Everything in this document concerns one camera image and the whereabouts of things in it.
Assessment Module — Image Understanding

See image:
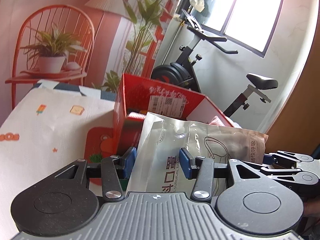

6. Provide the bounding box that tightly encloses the patterned white tablecloth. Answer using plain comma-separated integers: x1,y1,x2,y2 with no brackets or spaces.
0,79,141,238

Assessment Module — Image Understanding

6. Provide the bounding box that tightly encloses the pink knitted cloth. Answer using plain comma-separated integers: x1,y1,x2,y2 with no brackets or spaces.
209,116,241,128

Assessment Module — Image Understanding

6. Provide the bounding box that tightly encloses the orange floral soft cloth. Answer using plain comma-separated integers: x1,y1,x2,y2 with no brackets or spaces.
127,108,148,120

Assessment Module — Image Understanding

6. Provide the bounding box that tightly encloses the printed living room backdrop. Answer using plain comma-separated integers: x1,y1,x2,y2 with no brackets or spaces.
1,0,179,117

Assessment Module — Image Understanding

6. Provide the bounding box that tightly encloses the white bag on pole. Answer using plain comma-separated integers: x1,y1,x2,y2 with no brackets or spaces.
189,0,205,12

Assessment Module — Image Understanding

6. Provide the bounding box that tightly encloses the black exercise bike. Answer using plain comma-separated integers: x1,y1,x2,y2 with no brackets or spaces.
151,8,279,119

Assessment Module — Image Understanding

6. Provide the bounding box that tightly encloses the person's right hand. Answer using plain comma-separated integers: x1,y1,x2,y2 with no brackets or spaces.
303,199,320,217

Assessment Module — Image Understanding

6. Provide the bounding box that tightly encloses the green tasselled leaf cloth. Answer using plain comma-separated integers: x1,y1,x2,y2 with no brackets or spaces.
89,153,103,163

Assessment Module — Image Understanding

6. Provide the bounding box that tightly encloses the red strawberry cardboard box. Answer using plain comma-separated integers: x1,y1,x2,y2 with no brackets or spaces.
113,74,235,155

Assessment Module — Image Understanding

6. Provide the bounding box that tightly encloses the white face mask package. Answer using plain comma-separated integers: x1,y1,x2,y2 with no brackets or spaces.
125,111,269,194

